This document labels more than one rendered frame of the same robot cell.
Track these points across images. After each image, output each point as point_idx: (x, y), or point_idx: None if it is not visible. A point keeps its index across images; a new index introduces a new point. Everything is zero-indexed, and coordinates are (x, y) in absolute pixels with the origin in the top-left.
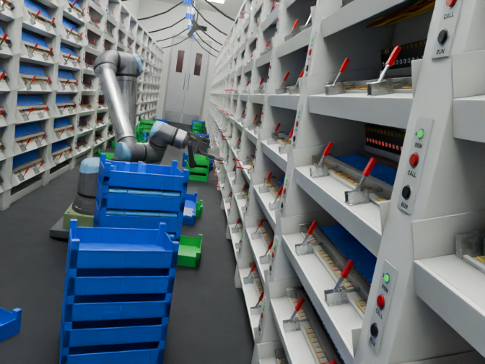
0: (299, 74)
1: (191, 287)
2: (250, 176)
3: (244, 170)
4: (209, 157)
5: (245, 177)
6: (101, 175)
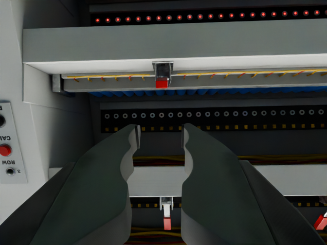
0: None
1: None
2: (24, 79)
3: (256, 56)
4: (30, 197)
5: (262, 23)
6: None
